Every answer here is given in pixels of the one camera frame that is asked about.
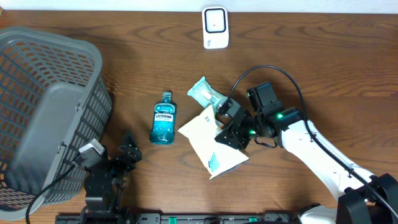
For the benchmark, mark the teal wet wipes pack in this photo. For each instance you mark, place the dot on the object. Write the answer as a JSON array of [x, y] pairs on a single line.
[[205, 95]]

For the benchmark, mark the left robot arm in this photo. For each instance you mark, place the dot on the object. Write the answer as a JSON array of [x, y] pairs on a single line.
[[106, 180]]

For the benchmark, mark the blue Listerine mouthwash bottle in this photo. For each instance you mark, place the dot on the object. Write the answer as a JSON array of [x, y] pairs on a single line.
[[163, 126]]

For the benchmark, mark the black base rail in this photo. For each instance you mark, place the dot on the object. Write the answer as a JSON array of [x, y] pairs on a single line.
[[155, 218]]

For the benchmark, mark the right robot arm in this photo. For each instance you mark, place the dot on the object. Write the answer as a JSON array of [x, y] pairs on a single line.
[[362, 197]]

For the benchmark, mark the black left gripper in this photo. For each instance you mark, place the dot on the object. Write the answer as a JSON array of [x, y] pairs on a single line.
[[133, 154]]

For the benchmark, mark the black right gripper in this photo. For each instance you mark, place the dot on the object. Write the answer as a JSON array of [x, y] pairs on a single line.
[[236, 140]]

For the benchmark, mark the grey plastic shopping basket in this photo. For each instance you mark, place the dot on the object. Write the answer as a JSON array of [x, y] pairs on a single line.
[[53, 102]]

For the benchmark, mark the yellow snack bag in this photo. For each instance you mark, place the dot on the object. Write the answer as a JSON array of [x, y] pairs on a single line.
[[216, 157]]

